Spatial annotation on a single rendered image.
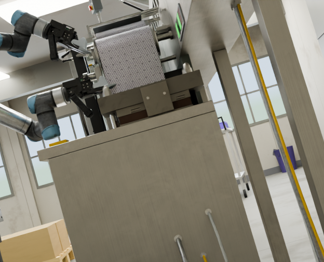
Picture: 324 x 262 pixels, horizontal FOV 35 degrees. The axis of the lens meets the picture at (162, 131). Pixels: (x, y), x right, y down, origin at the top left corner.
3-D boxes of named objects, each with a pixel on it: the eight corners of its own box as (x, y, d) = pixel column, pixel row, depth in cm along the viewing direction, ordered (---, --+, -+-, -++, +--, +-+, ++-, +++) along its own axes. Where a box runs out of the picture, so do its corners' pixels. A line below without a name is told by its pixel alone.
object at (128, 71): (113, 104, 215) (100, 61, 216) (167, 88, 216) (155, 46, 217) (112, 103, 214) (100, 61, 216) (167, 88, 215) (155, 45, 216)
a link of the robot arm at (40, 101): (34, 117, 218) (28, 97, 218) (59, 109, 218) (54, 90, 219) (29, 115, 210) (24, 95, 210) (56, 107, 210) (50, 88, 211)
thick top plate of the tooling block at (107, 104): (105, 118, 210) (101, 103, 211) (200, 90, 211) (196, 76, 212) (100, 114, 194) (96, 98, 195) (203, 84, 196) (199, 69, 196)
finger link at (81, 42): (94, 41, 219) (74, 33, 220) (88, 53, 219) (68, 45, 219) (95, 43, 222) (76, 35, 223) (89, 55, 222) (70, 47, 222)
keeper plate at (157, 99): (148, 117, 194) (139, 89, 195) (174, 109, 195) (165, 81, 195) (148, 116, 192) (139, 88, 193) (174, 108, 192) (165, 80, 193)
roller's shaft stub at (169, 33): (157, 44, 225) (154, 35, 225) (173, 40, 225) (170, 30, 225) (157, 42, 221) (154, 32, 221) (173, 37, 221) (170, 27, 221)
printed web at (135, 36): (126, 136, 252) (97, 38, 256) (173, 123, 253) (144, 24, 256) (121, 131, 214) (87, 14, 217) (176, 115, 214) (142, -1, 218)
